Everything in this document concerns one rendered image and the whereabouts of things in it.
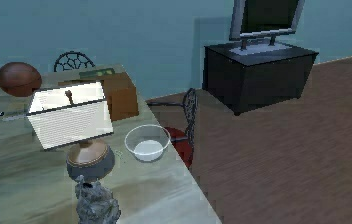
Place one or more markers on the black television stand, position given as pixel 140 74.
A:
pixel 250 80

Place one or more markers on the grey flat screen television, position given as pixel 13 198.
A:
pixel 267 16

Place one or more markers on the black iron chair red seat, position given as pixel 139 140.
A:
pixel 188 133

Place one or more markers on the clear glass bowl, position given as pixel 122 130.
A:
pixel 147 143

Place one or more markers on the brown cardboard box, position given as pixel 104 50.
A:
pixel 122 95

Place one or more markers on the grey-green marble table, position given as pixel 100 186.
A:
pixel 150 186

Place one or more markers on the green book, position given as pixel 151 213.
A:
pixel 97 72

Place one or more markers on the white shade table lamp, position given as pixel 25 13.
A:
pixel 70 120

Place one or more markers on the grey rock statue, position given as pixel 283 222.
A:
pixel 95 203

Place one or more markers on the brown oval football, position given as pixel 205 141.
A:
pixel 19 79

